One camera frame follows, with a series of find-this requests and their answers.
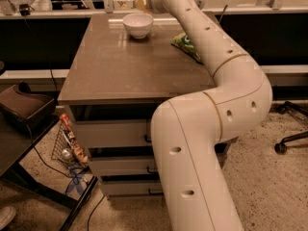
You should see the black side desk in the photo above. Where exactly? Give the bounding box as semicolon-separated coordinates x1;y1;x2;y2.
0;115;97;231

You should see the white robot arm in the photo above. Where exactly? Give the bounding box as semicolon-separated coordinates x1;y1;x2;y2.
137;0;272;231

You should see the green snack bag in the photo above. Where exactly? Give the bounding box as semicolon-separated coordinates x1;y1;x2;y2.
171;33;201;64

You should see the grey drawer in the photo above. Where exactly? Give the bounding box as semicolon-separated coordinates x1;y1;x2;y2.
71;119;151;148
100;180;163;197
89;156;157;176

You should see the bottom grey drawer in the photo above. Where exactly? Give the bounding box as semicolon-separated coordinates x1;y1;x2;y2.
100;180;163;197

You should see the black office chair base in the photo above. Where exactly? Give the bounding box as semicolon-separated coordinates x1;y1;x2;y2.
273;100;308;155

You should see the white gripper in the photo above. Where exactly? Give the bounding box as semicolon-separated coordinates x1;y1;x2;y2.
135;0;165;13

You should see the grey drawer cabinet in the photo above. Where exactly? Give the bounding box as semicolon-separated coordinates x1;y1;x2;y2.
59;14;214;187

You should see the top grey drawer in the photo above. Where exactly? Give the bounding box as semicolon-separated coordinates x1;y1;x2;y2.
71;119;151;148

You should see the wire basket with items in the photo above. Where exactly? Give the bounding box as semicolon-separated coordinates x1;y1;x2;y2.
51;114;88;168

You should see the white shoe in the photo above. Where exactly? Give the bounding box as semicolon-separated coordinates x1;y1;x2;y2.
0;206;16;230

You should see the middle grey drawer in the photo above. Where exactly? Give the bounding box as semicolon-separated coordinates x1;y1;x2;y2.
89;156;157;176

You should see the white bowl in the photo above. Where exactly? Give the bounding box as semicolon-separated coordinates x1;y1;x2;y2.
122;13;154;39

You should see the black floor cable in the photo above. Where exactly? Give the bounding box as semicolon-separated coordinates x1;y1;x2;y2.
86;194;106;231

